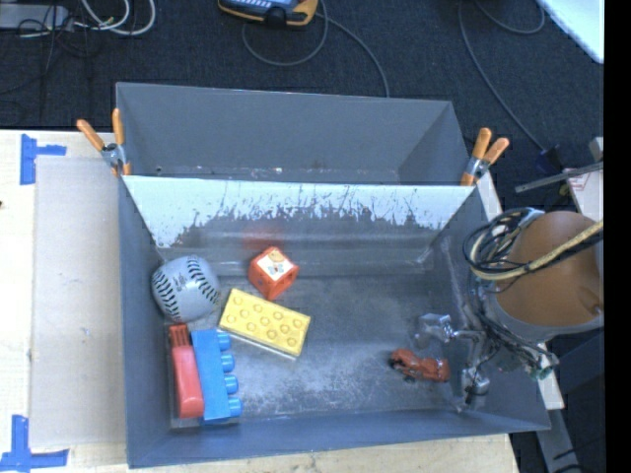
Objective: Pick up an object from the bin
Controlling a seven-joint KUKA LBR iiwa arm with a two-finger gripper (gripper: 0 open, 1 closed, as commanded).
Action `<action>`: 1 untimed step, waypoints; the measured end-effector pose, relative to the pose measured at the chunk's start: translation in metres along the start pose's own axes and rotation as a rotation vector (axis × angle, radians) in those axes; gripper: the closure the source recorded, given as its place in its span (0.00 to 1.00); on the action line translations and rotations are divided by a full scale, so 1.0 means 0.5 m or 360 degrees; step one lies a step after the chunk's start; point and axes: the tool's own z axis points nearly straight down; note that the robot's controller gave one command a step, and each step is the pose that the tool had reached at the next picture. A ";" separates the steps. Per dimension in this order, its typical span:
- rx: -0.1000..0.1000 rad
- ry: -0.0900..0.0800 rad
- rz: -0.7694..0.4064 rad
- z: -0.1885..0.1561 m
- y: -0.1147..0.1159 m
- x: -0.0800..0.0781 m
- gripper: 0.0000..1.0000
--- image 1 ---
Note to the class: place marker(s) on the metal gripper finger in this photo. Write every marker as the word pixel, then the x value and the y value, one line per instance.
pixel 474 386
pixel 434 327

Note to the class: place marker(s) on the red-brown toy car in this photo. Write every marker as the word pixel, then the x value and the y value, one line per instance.
pixel 421 365

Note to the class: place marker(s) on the grey metal bin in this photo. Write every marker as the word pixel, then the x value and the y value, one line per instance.
pixel 355 313

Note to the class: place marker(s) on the yellow studded building plate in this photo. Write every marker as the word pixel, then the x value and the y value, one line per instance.
pixel 263 322

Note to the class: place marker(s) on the orange toy cube with face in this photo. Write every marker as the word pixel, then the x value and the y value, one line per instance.
pixel 272 273

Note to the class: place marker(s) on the blue studded building brick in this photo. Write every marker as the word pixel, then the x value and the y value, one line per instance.
pixel 212 377

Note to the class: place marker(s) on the grey baseball with black stitches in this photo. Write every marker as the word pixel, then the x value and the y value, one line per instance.
pixel 185 289

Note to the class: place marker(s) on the red plastic toy block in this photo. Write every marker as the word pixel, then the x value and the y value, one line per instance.
pixel 186 377

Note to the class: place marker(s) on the pale wood board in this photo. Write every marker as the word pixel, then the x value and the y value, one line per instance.
pixel 74 289

